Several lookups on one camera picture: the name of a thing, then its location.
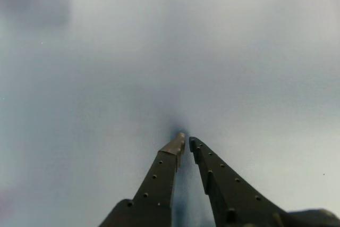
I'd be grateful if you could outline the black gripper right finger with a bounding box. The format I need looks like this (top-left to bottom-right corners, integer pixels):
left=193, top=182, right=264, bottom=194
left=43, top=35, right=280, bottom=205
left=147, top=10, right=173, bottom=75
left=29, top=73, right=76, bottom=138
left=188, top=136, right=293, bottom=227

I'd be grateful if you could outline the gripper black left finger taped tip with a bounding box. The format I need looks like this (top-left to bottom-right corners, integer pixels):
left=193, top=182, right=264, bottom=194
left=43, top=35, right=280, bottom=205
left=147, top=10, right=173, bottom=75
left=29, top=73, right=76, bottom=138
left=98, top=132, right=186, bottom=227

